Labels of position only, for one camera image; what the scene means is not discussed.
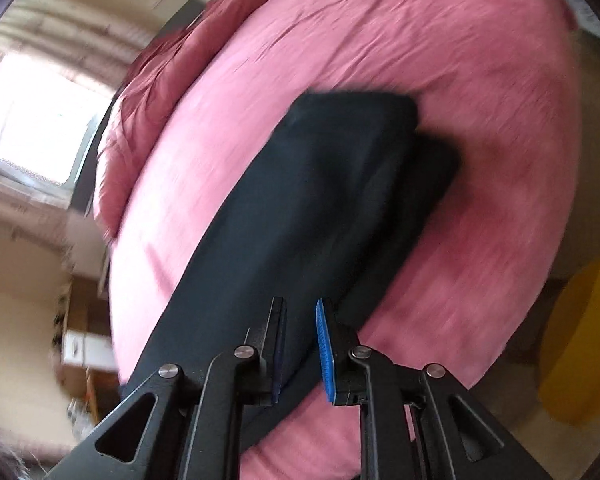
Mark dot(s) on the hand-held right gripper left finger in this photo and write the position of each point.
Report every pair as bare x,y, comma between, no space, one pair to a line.
279,355

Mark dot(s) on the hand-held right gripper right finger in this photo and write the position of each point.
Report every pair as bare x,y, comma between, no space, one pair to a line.
325,350

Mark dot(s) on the black pants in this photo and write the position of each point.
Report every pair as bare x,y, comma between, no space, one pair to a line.
305,200

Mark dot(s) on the wooden cabinet with white drawers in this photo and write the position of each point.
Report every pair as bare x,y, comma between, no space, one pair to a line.
87,350

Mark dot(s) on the yellow object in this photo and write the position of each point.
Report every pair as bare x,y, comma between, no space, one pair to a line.
580,340

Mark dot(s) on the dark grey headboard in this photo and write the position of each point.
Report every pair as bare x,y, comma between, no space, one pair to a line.
87,180

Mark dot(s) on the pink bed sheet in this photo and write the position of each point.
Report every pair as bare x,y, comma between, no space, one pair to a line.
380,50

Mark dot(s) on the pink pillow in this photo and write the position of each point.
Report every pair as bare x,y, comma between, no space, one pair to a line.
180,60

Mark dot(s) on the bright window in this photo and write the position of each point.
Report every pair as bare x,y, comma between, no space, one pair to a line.
40,115

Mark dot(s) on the pink patterned curtain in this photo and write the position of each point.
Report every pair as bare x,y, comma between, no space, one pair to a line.
70,25

